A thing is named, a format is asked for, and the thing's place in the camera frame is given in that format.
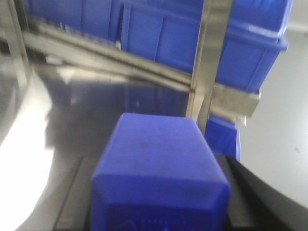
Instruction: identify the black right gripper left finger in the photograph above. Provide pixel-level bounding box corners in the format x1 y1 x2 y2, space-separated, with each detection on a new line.
51 157 102 231

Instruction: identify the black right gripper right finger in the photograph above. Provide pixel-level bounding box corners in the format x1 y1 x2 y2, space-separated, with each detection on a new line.
216 155 308 231

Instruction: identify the blue bottle-shaped part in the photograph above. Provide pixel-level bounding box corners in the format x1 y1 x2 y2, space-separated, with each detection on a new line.
90 113 231 231

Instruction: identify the blue bin below shelf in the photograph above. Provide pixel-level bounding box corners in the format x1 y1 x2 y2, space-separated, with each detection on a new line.
204 115 241 161

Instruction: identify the blue bin left on table shelf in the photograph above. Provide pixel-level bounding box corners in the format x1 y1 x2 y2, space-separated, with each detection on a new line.
23 0 123 42

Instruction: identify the blue bin on table shelf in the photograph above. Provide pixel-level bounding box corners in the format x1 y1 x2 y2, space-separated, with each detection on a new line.
121 0 203 73
23 0 123 42

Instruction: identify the blue bin middle on table shelf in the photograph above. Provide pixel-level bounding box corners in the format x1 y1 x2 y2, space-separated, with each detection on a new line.
121 0 203 73

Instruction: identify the stainless steel table shelf frame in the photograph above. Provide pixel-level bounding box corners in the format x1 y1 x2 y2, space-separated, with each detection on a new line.
0 0 260 131

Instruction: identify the blue bin right outside frame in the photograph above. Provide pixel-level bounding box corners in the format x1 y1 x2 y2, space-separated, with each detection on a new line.
216 0 293 93

